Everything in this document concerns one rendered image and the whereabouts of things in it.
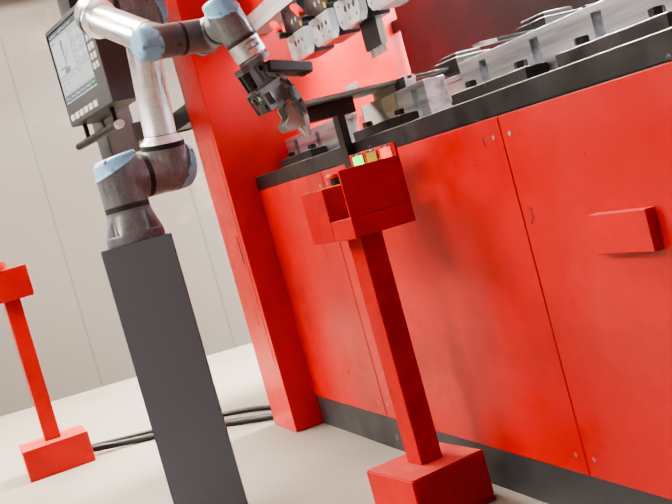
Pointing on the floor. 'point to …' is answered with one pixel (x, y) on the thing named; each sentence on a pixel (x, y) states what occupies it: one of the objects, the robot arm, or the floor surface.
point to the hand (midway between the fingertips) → (308, 129)
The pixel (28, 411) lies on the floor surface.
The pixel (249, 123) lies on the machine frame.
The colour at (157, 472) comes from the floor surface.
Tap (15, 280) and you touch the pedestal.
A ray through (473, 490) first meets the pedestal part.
